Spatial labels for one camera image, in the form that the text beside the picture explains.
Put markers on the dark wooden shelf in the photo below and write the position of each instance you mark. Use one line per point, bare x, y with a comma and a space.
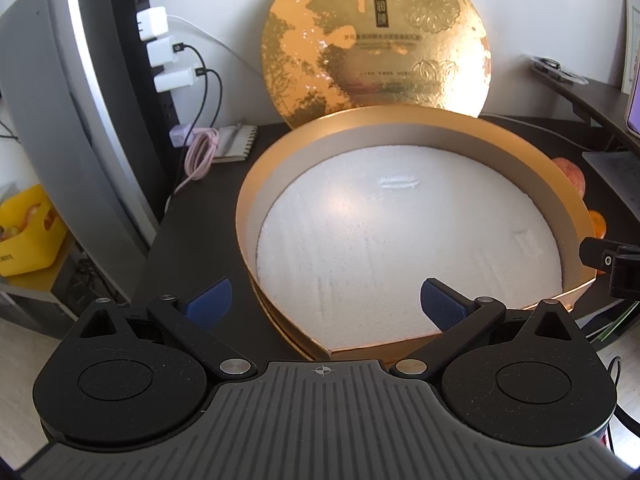
590, 100

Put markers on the round gold box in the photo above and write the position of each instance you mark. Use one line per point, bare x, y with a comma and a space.
300, 146

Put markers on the glass dish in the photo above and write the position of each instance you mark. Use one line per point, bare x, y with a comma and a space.
557, 71

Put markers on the grey monitor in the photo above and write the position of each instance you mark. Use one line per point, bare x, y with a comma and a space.
55, 85

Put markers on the green papers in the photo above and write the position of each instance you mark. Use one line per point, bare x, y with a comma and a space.
617, 321

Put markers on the red apple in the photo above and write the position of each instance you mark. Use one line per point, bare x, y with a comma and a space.
571, 176

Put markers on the grey side table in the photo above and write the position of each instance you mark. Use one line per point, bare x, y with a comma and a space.
35, 285

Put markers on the yellow basket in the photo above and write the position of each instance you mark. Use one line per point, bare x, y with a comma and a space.
37, 247

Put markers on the orange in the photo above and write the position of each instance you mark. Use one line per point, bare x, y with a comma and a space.
598, 224

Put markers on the round gold lid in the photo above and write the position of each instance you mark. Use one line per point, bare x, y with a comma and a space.
350, 35

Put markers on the white charger plug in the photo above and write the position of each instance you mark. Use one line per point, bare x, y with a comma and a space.
175, 80
150, 22
162, 51

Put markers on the purple charger plug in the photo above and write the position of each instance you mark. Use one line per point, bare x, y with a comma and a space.
180, 135

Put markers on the spiral notepad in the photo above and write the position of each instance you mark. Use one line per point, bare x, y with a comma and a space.
240, 147

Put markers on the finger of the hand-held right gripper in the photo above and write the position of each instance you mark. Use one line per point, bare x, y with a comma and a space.
597, 256

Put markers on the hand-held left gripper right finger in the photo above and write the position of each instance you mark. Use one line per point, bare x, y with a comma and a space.
441, 301

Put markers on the white foam insert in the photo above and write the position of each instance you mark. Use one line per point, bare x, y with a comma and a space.
400, 230

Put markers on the phone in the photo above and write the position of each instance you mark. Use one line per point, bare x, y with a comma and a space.
635, 115

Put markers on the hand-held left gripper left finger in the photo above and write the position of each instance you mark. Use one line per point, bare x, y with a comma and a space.
210, 301

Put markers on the pen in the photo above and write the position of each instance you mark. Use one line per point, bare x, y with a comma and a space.
234, 136

